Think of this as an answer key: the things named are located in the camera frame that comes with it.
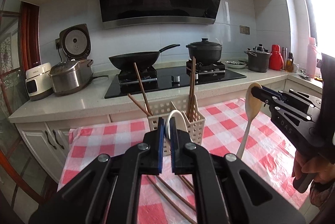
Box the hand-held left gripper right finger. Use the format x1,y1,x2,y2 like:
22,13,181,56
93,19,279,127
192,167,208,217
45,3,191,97
169,117,307,224

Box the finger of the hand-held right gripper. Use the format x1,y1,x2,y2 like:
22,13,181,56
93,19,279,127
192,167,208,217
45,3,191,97
261,85,322,110
251,89,314,120

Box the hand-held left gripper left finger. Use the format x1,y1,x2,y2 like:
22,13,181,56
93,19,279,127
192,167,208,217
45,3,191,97
29,117,165,224

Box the white perforated plastic basket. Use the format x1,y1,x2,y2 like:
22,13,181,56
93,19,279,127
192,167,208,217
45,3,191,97
147,101,206,155

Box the white ceramic spoon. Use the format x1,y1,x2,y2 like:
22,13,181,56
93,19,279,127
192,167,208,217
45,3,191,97
165,109,195,145

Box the long light wooden spoon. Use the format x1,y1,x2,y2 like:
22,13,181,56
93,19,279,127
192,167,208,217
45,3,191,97
236,83,263,159

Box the bunch of wooden chopsticks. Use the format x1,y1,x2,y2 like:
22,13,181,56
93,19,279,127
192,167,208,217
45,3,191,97
127,57,199,224

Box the person's right forearm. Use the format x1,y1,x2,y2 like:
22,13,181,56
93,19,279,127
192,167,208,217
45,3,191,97
309,181,335,210

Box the person's right hand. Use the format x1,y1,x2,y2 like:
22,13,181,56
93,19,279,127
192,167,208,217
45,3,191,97
291,149,335,185

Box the amber oil bottle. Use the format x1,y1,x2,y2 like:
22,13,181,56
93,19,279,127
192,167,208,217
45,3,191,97
286,53,294,72

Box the pink water bottle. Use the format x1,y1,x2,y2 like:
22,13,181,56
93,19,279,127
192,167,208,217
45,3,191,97
306,37,317,78

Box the red thermos jug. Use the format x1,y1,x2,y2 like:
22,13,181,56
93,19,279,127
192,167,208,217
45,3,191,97
269,44,284,71

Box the red white checkered tablecloth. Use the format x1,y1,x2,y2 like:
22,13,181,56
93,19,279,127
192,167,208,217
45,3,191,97
57,98,318,224

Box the grey lidded stockpot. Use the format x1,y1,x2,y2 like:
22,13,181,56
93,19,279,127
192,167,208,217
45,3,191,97
244,44,272,73

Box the black glass gas cooktop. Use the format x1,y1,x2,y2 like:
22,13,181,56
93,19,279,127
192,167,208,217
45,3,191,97
104,60,247,99

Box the plate with dark food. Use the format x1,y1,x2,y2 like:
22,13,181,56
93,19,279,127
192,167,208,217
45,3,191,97
224,60,247,69

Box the kitchen window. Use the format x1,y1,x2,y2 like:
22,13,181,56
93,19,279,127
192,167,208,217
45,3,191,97
293,0,335,62

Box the black wok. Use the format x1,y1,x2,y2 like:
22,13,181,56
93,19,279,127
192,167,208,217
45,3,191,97
108,44,181,71

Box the black lidded cooking pot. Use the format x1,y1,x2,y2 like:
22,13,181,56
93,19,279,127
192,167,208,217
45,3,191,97
186,38,223,63

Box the silver rice cooker open lid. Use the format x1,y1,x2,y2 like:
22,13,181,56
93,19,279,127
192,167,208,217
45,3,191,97
49,24,94,96

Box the small white kitchen appliance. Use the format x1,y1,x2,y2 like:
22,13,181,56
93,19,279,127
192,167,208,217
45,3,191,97
25,62,53,101

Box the red wooden glass door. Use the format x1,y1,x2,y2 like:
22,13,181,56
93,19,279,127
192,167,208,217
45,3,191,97
0,0,61,224

